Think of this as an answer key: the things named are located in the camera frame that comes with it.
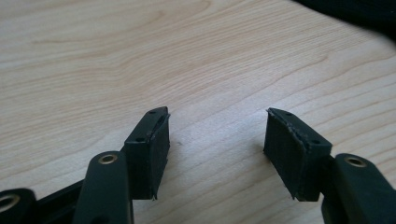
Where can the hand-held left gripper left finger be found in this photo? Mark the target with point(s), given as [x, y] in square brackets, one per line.
[149, 155]

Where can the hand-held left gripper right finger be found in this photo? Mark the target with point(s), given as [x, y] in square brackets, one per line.
[292, 155]

